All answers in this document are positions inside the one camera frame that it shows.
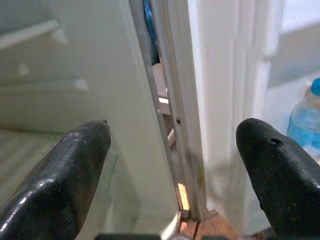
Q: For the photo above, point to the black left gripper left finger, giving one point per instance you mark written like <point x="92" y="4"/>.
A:
<point x="55" y="190"/>

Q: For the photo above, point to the grey fridge body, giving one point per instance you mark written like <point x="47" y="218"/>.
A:
<point x="112" y="75"/>

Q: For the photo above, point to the blue cloth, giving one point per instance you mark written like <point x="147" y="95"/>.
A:
<point x="149" y="22"/>

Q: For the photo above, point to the grey fridge door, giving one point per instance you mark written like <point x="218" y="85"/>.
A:
<point x="217" y="75"/>

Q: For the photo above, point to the clear blue cap water bottle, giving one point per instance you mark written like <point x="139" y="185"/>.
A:
<point x="306" y="125"/>

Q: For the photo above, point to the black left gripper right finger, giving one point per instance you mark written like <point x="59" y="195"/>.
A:
<point x="285" y="180"/>

